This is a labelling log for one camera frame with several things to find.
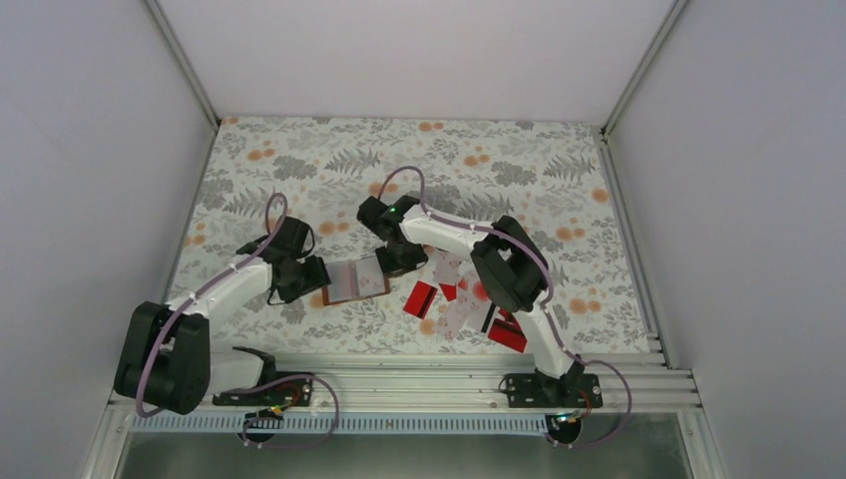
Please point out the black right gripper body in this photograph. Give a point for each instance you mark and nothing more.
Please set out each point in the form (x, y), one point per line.
(403, 256)

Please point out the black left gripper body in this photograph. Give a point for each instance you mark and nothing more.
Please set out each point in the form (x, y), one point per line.
(302, 280)

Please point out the brown leather card holder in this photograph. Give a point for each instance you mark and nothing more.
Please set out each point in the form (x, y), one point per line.
(353, 280)

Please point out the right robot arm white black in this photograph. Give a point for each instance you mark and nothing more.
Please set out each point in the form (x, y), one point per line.
(512, 270)

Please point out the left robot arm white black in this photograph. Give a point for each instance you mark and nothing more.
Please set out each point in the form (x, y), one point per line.
(167, 359)

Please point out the red card black stripe left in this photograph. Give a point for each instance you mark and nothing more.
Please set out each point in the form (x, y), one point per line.
(420, 299)

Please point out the white card pale pattern bottom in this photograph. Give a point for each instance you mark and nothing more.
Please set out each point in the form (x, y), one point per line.
(455, 316)

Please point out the white card red circle centre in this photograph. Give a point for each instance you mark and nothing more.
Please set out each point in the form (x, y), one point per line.
(474, 290)

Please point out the white card black stripe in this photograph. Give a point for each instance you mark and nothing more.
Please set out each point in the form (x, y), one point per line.
(482, 318)

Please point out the dark red card bottom right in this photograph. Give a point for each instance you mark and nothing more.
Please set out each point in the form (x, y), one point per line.
(504, 329)

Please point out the floral patterned table mat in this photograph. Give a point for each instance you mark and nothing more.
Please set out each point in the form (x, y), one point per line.
(547, 176)

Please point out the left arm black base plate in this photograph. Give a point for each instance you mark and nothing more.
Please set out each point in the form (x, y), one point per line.
(288, 389)

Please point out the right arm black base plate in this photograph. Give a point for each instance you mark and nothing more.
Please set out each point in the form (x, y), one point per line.
(535, 391)

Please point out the slotted grey cable duct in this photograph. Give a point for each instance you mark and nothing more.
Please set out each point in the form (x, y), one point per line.
(350, 423)

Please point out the aluminium rail frame front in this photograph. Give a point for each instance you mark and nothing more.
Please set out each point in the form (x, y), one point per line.
(652, 425)

